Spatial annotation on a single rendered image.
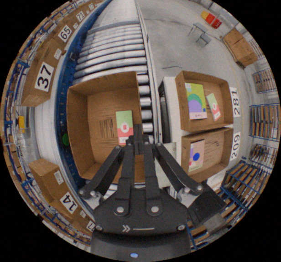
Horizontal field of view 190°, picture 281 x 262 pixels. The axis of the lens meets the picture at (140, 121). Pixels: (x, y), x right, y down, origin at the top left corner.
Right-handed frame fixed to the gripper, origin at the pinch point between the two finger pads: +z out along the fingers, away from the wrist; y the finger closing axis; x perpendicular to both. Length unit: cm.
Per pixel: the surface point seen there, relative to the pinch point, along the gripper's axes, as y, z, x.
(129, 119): -4.5, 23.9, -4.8
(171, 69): 53, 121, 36
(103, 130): -18.7, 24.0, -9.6
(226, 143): 59, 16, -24
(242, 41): 328, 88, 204
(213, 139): 45, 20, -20
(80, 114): -28.0, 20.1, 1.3
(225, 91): 58, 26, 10
